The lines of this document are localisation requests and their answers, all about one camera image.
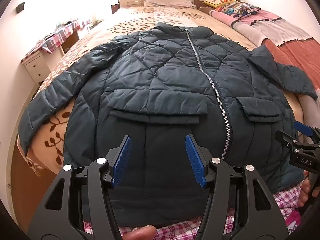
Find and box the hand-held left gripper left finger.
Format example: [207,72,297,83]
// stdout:
[27,135,132,240]

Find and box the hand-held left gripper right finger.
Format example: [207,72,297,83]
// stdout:
[185,134,290,240]

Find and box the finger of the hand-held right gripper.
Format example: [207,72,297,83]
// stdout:
[274,130,304,148]
[294,121,320,142]

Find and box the dark teal quilted jacket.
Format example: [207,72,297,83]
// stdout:
[18,22,318,228]

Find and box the person's right hand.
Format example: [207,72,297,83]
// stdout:
[297,170,313,207]

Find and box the person's left hand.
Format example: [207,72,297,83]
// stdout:
[122,226,157,240]

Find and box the pink plaid pajamas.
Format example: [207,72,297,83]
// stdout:
[84,182,310,240]

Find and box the pink grey red striped quilt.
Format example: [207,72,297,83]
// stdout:
[207,10,320,90]

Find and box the white desk with drawers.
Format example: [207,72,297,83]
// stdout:
[23,30,80,83]

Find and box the cartoon printed pillow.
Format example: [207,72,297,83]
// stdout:
[215,1,262,20]

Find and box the checkered tablecloth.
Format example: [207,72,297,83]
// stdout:
[21,20,88,63]

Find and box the beige leaf-patterned blanket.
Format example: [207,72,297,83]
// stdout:
[17,5,258,178]

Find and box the yellow printed pillow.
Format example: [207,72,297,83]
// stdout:
[203,0,232,8]

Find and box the brown pillow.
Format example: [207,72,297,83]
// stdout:
[191,0,218,14]

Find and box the clear plastic sheet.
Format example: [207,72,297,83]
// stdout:
[144,0,193,7]

